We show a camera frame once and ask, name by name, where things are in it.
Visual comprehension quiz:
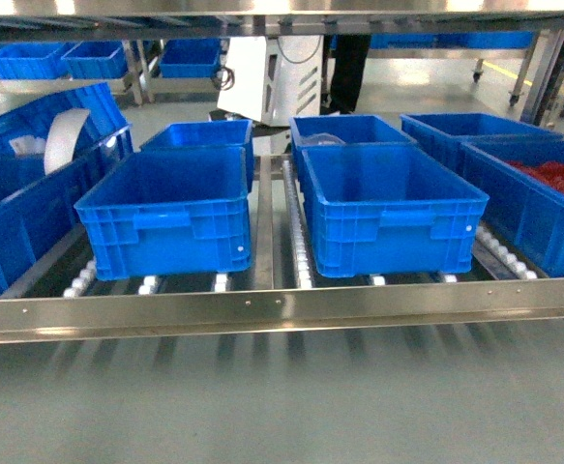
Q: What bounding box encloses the blue bin with red parts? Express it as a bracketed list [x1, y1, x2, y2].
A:
[461, 140, 564, 277]

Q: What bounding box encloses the red parts pile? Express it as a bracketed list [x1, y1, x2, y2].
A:
[506, 160, 564, 204]

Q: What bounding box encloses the blue bin front right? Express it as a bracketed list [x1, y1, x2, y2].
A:
[301, 145, 489, 278]

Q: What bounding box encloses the blue bin rear left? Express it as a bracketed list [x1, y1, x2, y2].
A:
[140, 120, 255, 192]

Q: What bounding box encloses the blue bin front left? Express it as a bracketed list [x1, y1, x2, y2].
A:
[74, 146, 252, 280]

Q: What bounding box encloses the white machine cabinet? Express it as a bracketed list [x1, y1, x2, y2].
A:
[218, 36, 323, 127]

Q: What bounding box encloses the blue bin far right rear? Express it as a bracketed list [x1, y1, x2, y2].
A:
[400, 112, 564, 174]

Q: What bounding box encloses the white foam roll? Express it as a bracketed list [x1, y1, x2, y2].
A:
[44, 108, 90, 175]

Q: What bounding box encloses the blue bin far left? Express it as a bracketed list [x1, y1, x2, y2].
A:
[0, 127, 133, 295]

